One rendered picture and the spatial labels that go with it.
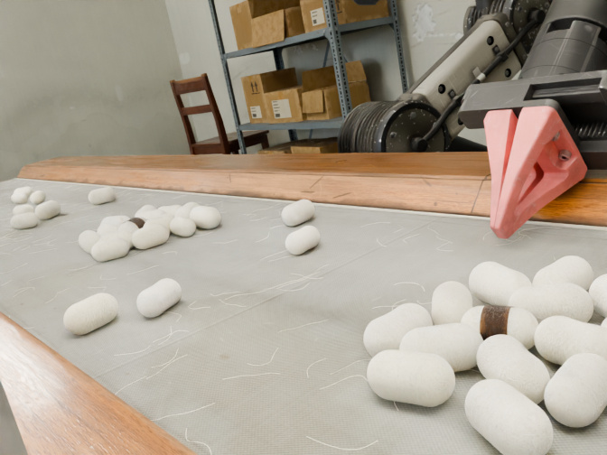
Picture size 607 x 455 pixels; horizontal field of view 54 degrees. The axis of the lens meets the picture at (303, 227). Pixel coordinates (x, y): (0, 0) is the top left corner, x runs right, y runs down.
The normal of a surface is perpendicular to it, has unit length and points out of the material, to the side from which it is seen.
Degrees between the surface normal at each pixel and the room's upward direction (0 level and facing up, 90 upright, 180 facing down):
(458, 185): 45
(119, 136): 90
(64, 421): 0
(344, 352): 0
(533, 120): 61
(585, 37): 52
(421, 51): 89
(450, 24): 90
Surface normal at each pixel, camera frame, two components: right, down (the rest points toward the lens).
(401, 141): 0.42, 0.14
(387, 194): -0.65, -0.44
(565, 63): -0.25, -0.43
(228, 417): -0.18, -0.94
